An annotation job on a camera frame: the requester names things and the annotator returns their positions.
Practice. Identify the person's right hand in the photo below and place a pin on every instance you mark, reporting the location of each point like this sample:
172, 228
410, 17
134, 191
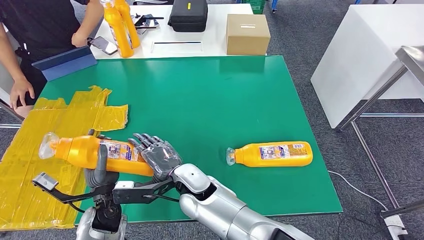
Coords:
22, 92

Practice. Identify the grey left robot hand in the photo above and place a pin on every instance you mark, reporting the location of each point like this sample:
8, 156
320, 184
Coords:
101, 179

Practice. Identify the person's left hand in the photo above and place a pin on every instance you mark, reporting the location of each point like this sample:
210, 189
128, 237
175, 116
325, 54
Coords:
80, 39

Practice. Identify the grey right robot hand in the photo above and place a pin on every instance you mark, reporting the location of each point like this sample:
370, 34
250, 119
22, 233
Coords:
162, 157

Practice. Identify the orange detergent bottle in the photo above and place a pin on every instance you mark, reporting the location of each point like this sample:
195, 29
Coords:
133, 31
79, 152
119, 36
275, 160

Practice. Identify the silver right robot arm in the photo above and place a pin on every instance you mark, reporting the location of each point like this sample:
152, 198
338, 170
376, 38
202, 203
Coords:
215, 208

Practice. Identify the person's right forearm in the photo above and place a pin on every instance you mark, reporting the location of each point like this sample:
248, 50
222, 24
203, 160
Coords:
10, 56

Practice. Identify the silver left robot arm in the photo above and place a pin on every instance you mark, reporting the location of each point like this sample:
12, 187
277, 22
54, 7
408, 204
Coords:
82, 228

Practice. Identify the person's left forearm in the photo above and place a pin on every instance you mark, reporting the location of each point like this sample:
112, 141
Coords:
91, 18

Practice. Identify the black smartphone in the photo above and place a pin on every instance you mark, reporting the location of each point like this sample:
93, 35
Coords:
102, 46

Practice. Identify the blue tablet cover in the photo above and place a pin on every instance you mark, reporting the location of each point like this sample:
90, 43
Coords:
66, 64

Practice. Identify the person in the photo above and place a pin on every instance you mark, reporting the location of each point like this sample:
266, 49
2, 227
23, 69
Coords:
43, 26

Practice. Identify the black rod tool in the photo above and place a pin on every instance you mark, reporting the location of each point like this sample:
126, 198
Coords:
152, 18
147, 28

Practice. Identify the yellow tape sheet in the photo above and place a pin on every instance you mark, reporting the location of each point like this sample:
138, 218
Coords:
20, 198

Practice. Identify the black carrying case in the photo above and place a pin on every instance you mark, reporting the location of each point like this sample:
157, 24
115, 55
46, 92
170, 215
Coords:
187, 16

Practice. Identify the white table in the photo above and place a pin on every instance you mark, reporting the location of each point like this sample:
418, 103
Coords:
212, 39

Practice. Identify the brown cardboard box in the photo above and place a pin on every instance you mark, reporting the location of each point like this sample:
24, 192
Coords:
248, 36

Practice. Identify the green plastic crate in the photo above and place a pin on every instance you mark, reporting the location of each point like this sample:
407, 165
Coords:
255, 6

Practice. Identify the white panel desk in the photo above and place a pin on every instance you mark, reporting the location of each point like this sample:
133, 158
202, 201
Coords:
364, 49

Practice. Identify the white power strip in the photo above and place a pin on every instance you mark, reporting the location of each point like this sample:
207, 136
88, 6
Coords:
394, 225

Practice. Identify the stainless steel table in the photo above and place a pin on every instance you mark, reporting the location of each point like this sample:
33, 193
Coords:
410, 59

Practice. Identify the black left camera bracket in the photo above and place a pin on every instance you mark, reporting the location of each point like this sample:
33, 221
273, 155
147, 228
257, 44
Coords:
99, 194

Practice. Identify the black camera bracket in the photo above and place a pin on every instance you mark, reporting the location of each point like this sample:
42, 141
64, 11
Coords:
132, 197
99, 194

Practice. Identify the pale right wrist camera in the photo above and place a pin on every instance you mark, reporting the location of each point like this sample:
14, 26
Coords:
124, 184

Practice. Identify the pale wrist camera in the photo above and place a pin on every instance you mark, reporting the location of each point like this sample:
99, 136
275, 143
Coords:
124, 184
44, 181

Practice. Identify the black right camera bracket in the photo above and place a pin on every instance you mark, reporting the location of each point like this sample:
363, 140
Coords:
132, 197

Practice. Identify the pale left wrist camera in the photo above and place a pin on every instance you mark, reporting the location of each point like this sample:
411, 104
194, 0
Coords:
44, 181

